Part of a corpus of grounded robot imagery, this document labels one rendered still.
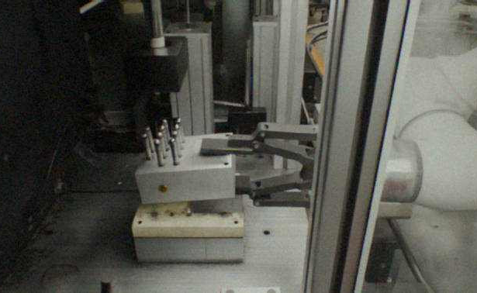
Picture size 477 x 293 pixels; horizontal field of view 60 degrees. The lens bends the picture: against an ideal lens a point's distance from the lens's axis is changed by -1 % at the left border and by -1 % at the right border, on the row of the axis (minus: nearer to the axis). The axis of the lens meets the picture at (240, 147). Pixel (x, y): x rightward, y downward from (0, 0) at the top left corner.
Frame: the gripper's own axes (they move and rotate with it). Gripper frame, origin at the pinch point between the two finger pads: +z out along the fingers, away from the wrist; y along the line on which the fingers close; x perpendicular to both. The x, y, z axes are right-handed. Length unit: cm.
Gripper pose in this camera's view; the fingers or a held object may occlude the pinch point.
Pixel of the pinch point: (223, 164)
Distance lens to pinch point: 58.0
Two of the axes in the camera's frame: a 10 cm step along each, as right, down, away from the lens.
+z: -10.0, -0.4, -0.2
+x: 0.0, 4.9, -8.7
